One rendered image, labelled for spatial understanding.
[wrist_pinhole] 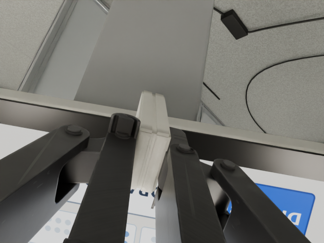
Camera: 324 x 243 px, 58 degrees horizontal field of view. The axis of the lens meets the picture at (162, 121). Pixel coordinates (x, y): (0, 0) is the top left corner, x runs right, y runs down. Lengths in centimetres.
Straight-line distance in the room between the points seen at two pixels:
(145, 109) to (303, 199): 16
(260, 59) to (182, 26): 114
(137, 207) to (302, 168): 13
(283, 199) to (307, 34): 128
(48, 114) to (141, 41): 22
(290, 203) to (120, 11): 36
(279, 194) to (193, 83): 20
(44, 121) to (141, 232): 12
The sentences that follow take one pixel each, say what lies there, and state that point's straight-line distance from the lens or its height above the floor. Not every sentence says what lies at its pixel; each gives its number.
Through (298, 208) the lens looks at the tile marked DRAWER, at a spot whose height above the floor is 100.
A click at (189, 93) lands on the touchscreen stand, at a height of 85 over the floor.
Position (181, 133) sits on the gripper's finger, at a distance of 15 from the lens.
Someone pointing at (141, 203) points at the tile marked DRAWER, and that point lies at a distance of 25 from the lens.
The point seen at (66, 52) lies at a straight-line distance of 122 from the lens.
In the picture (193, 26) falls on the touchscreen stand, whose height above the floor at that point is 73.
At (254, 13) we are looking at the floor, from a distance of 138.
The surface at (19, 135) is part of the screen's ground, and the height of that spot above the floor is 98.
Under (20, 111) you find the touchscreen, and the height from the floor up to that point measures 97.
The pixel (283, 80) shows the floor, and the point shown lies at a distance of 172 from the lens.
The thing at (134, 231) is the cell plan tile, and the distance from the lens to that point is 26.
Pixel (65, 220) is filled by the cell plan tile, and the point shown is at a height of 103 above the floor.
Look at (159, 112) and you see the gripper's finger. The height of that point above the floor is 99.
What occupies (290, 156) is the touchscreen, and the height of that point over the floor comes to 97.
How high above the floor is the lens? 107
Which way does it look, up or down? 29 degrees down
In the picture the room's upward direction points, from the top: 168 degrees counter-clockwise
